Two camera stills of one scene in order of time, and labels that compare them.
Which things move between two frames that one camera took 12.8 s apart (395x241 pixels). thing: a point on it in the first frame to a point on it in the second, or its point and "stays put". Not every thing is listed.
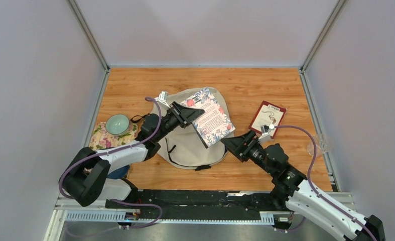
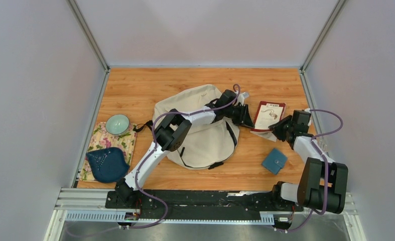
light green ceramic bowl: [117, 124] stays put
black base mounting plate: [209, 204] stays put
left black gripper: [184, 115] to [245, 118]
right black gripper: [235, 144] to [275, 127]
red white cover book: [268, 114] stays put
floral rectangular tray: [101, 138] stays put
